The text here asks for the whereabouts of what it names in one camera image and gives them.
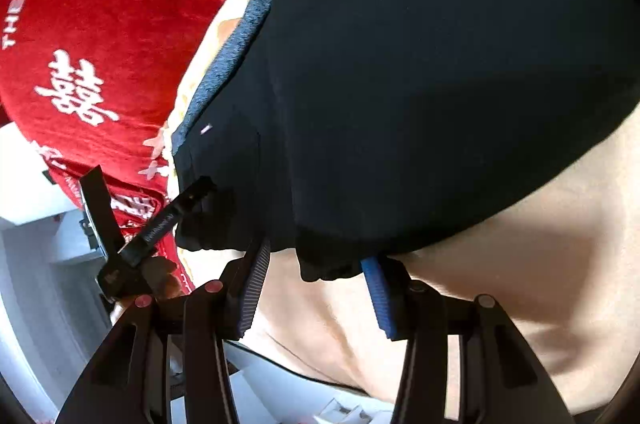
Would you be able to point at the person's left hand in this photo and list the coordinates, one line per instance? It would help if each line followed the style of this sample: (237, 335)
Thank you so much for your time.
(164, 280)

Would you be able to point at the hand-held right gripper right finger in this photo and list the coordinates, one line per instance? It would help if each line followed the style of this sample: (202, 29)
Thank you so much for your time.
(380, 299)

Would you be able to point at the beige cloth mat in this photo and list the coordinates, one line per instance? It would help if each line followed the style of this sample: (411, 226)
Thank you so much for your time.
(500, 279)

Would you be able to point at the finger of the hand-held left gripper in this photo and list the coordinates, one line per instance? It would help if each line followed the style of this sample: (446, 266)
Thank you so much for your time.
(100, 214)
(170, 219)

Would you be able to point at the black pants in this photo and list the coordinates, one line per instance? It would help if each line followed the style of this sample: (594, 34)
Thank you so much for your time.
(400, 104)

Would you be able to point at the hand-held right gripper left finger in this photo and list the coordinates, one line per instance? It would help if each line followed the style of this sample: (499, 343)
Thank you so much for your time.
(252, 289)

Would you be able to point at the white furniture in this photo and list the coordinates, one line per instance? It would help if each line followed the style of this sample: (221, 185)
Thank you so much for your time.
(35, 284)

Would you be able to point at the red printed blanket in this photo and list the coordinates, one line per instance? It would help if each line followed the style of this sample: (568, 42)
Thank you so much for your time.
(100, 4)

